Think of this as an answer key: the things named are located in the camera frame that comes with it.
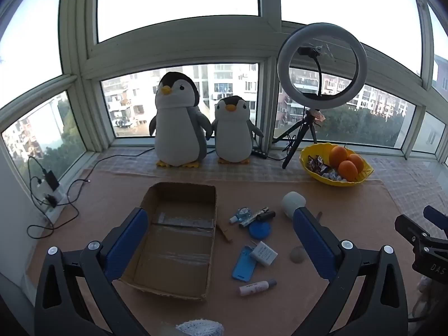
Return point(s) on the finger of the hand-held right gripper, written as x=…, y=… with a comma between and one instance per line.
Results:
x=413, y=229
x=437, y=218

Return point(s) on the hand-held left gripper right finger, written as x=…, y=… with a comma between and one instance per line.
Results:
x=315, y=245

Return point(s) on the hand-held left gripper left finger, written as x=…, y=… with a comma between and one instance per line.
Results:
x=124, y=245

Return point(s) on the white plug-in device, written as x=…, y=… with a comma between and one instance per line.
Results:
x=292, y=203

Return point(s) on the white charger adapter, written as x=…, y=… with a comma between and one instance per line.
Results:
x=264, y=253

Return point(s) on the brown cardboard box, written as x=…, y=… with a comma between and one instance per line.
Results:
x=178, y=245

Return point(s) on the black cylinder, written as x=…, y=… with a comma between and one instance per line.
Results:
x=267, y=215

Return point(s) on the blue round lid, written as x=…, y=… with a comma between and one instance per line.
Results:
x=259, y=231

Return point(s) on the patterned lighter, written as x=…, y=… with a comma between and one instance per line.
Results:
x=253, y=216

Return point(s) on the pink bottle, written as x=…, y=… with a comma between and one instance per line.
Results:
x=257, y=287

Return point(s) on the blue phone stand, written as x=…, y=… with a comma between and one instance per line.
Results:
x=243, y=267

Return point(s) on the wooden clothespin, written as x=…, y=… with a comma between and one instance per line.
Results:
x=224, y=232

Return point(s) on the pink mat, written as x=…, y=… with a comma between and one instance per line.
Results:
x=105, y=199

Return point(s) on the yellow bowl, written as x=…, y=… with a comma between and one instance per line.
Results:
x=353, y=182

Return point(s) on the pile of wrapped candies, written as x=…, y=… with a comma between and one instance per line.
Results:
x=318, y=166

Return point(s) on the white power strip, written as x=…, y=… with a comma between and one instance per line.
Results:
x=59, y=196

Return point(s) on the small black plug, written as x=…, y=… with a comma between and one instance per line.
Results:
x=51, y=200

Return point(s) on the black charger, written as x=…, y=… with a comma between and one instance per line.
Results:
x=51, y=180

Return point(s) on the checked cloth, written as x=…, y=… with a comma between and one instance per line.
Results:
x=245, y=171

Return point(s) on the black power strip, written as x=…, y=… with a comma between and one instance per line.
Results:
x=259, y=153

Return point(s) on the black tripod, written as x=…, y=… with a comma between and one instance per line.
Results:
x=297, y=136

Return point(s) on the fuzzy white clothing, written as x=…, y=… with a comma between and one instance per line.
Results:
x=199, y=328

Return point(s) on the large penguin plush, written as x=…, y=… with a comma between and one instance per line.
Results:
x=176, y=126

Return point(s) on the small penguin plush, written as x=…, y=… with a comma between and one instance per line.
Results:
x=232, y=133

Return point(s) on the white window frame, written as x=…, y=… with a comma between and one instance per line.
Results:
x=269, y=14

